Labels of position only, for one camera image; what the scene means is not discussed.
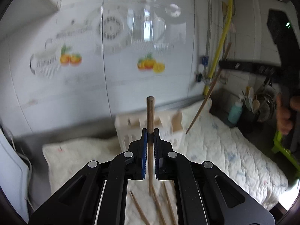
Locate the teal spray bottle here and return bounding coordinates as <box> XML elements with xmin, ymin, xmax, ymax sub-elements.
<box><xmin>227</xmin><ymin>94</ymin><xmax>244</xmax><ymax>125</ymax></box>

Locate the wooden chopstick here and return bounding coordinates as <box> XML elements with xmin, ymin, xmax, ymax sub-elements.
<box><xmin>130</xmin><ymin>191</ymin><xmax>150</xmax><ymax>225</ymax></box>
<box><xmin>163</xmin><ymin>182</ymin><xmax>177</xmax><ymax>225</ymax></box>
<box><xmin>151</xmin><ymin>186</ymin><xmax>166</xmax><ymax>225</ymax></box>
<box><xmin>146</xmin><ymin>96</ymin><xmax>155</xmax><ymax>196</ymax></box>
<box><xmin>186</xmin><ymin>42</ymin><xmax>232</xmax><ymax>134</ymax></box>

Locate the white microwave oven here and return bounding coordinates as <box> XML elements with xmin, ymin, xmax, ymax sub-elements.
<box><xmin>1</xmin><ymin>130</ymin><xmax>29</xmax><ymax>224</ymax></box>

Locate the white plastic utensil holder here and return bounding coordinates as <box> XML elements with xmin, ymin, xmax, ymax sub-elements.
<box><xmin>114</xmin><ymin>110</ymin><xmax>186</xmax><ymax>155</ymax></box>

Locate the white quilted mat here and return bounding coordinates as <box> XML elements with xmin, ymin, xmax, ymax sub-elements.
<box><xmin>42</xmin><ymin>100</ymin><xmax>288</xmax><ymax>224</ymax></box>

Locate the braided steel water hose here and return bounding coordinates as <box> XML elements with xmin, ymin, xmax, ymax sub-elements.
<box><xmin>201</xmin><ymin>0</ymin><xmax>213</xmax><ymax>66</ymax></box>

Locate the person's right hand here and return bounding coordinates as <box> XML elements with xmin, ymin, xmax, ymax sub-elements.
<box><xmin>276</xmin><ymin>94</ymin><xmax>300</xmax><ymax>135</ymax></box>

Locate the lime green dish rack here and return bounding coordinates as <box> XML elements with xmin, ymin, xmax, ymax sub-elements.
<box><xmin>271</xmin><ymin>130</ymin><xmax>299</xmax><ymax>178</ymax></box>

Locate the yellow gas hose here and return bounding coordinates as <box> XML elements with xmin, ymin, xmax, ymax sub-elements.
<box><xmin>202</xmin><ymin>0</ymin><xmax>234</xmax><ymax>96</ymax></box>

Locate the black utensil crock with spoons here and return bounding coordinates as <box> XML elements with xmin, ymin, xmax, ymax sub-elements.
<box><xmin>241</xmin><ymin>81</ymin><xmax>275</xmax><ymax>122</ymax></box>

